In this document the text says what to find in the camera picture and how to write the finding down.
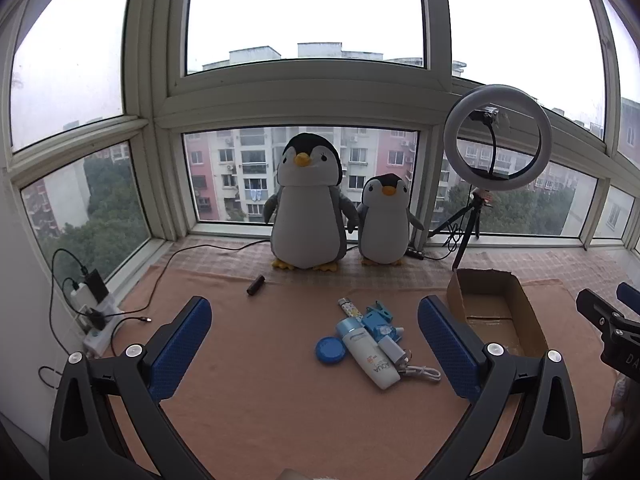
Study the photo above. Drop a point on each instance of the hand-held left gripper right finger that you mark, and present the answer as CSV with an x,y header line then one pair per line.
x,y
450,350

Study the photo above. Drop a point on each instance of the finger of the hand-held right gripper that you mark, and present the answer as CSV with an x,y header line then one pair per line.
x,y
595,307
629,296

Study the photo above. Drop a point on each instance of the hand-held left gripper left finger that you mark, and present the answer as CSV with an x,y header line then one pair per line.
x,y
180,345

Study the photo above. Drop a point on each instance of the white power adapter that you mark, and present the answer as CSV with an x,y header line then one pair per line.
x,y
392,356

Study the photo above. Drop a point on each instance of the brown cardboard box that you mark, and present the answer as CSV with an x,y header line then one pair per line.
x,y
530,317

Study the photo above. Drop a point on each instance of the blue handheld fan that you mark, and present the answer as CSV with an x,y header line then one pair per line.
x,y
374,322

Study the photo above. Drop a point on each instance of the white lotion bottle blue cap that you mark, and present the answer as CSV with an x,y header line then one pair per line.
x,y
367,357

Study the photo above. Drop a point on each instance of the black cylinder tube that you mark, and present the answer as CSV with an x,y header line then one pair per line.
x,y
256,285

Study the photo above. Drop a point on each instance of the patterned lighter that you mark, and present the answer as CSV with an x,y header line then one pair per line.
x,y
349,307

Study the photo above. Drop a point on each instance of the blue round tin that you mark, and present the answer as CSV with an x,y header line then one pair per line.
x,y
330,351

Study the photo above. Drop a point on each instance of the pink checked cloth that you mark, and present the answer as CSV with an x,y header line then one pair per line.
x,y
560,265

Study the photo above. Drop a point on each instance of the white power strip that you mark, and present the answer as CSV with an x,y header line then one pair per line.
x,y
102,332

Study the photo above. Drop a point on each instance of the black inline remote control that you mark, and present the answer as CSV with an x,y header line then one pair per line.
x,y
415,253

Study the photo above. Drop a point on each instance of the black power bank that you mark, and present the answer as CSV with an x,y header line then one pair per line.
x,y
96,285

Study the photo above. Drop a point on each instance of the white charger plug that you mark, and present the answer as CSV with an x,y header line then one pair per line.
x,y
80,296

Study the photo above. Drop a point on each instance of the black tripod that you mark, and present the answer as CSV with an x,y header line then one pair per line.
x,y
470,230

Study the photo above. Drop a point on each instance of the small penguin plush toy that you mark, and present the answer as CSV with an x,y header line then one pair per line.
x,y
385,225

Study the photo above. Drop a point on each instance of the large penguin plush toy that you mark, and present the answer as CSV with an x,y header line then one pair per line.
x,y
307,215

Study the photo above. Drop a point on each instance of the black phone holder gooseneck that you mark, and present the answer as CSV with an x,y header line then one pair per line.
x,y
495,145

